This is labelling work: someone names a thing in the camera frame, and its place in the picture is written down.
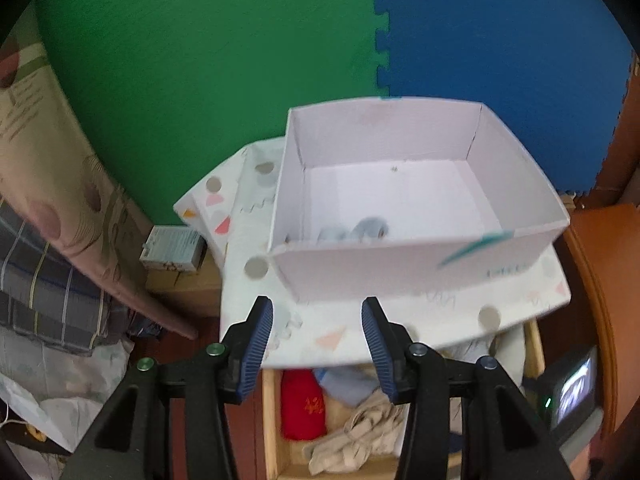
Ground dark blue cloth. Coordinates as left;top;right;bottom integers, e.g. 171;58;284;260
125;310;163;341

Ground blue foam mat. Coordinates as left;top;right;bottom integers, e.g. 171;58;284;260
371;0;638;196

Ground grey plaid cloth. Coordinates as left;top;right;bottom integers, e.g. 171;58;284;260
0;200;133;356

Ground taupe strappy underwear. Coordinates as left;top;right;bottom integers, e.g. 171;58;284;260
306;390;406;476

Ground white patterned table cover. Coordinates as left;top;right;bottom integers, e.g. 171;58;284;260
173;136;572;368

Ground pale grey underwear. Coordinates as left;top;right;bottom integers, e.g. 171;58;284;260
440;332;501;366

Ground white cardboard box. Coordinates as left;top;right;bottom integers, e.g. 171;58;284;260
267;96;572;306

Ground green foam mat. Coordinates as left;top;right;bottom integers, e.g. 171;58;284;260
32;0;391;226

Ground white plastic bag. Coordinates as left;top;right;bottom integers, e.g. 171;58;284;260
0;330;136;453

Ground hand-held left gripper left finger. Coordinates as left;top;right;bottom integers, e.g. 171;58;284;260
60;296;275;480

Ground small white blue carton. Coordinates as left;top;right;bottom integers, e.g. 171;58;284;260
140;226;208;273

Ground wooden drawer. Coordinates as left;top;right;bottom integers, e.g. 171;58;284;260
261;320;546;480

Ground brown cardboard box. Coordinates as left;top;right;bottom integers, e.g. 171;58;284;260
146;255;223;318

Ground light blue underwear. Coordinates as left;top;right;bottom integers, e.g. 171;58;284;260
314;366;381;408

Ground pink patterned cushion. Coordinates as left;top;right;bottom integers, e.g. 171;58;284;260
0;0;198;341

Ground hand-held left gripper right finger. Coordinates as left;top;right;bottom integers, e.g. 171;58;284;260
361;297;576;480

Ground red underwear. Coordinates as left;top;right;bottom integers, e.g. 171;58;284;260
280;369;326;442

